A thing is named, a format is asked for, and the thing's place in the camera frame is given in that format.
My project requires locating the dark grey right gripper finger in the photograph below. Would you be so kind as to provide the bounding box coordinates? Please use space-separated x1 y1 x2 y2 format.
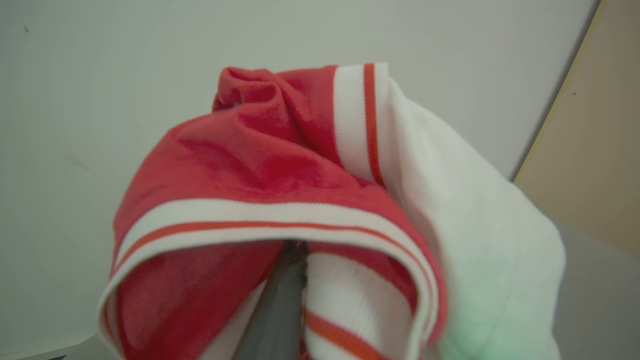
232 240 310 360

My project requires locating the red garment with white stripes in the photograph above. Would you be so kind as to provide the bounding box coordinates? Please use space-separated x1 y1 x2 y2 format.
97 62 448 360

